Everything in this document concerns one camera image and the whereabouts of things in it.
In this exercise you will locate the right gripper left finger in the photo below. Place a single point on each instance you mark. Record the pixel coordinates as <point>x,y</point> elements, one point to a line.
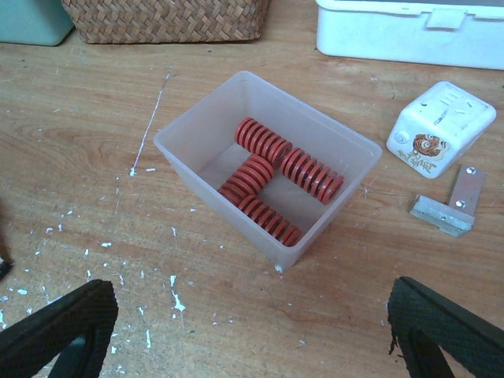
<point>74,331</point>

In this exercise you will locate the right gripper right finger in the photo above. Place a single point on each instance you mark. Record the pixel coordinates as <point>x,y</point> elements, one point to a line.
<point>425,325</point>

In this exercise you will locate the red spring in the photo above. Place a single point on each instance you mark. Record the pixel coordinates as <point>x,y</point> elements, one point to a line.
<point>271,221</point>
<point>314,177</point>
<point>262,141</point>
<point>249,178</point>

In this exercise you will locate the red spring front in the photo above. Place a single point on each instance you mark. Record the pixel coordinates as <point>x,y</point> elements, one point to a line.
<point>271,221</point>

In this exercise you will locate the translucent plastic spring box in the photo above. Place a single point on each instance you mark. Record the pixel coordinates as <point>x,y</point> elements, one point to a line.
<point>276,169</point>

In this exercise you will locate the white cube power adapter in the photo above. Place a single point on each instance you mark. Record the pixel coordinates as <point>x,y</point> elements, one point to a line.
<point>438,127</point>

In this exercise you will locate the white plastic storage case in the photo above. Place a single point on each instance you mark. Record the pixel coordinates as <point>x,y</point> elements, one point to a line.
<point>452,33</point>

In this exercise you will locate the woven wicker basket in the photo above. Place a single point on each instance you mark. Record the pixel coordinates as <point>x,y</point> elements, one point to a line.
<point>164,21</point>

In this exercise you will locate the grey green plastic toolbox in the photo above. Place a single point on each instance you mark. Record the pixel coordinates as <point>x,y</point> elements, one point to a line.
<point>34,22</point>

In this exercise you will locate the metal T bracket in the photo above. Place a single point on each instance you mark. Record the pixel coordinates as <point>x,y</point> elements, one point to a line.
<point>456,216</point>

